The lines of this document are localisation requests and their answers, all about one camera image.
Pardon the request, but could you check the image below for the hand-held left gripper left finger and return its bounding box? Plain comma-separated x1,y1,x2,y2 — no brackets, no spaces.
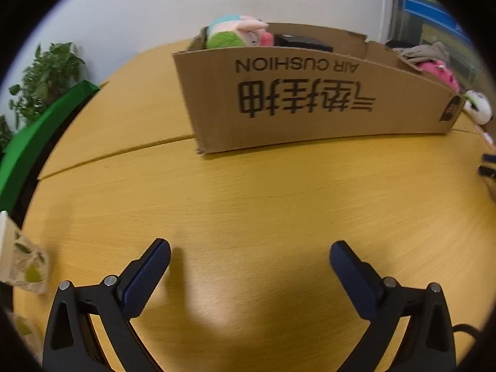
42,238,172,372

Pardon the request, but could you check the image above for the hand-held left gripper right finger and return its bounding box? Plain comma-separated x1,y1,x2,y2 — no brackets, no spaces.
329,241,457,372

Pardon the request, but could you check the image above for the brown cardboard box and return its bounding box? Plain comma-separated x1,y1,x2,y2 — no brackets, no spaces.
172,22,466,155

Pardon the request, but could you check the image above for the white panda plush toy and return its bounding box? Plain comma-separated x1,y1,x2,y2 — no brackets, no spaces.
464,90,494,125

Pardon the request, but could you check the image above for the bright pink plush toy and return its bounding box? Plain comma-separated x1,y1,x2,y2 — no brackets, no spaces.
419,60,461,93

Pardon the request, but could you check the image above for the leaf print tissue pack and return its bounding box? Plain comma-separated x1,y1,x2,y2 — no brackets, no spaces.
0,211,50,295

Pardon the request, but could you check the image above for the grey printed cloth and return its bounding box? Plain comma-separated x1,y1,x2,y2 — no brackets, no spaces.
391,42,451,72

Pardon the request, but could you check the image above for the blue window banner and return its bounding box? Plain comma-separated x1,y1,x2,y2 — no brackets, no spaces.
403,0,463,32

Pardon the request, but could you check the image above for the small black box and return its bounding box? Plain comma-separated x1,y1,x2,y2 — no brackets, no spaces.
274,34,334,52

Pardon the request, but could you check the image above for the green potted plant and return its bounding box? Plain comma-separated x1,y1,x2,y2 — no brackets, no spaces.
0,42,86,152

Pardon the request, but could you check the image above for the pink pig plush toy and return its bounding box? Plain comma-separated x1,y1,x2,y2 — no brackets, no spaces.
205,15,274,50

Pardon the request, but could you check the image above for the black cable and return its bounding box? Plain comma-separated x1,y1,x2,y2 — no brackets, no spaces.
453,323,480,339

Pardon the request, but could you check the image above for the white window frame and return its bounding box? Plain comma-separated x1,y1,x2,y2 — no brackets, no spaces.
382,0,401,44

